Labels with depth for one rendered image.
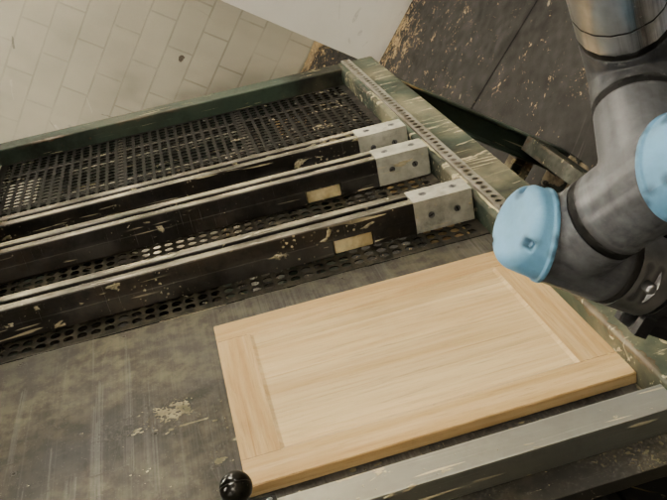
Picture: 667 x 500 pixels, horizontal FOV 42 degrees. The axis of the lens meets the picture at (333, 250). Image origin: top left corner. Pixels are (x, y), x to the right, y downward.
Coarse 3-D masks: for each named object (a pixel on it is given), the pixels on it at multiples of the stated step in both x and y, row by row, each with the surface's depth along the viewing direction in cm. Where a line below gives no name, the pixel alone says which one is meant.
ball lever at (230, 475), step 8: (232, 472) 96; (240, 472) 96; (224, 480) 95; (232, 480) 95; (240, 480) 95; (248, 480) 96; (224, 488) 95; (232, 488) 95; (240, 488) 95; (248, 488) 95; (224, 496) 95; (232, 496) 95; (240, 496) 95; (248, 496) 96
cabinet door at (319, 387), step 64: (256, 320) 152; (320, 320) 149; (384, 320) 145; (448, 320) 142; (512, 320) 138; (576, 320) 135; (256, 384) 135; (320, 384) 132; (384, 384) 129; (448, 384) 127; (512, 384) 124; (576, 384) 121; (256, 448) 121; (320, 448) 118; (384, 448) 117
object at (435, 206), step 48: (432, 192) 174; (240, 240) 170; (288, 240) 168; (336, 240) 171; (384, 240) 173; (48, 288) 166; (96, 288) 164; (144, 288) 166; (192, 288) 168; (0, 336) 163
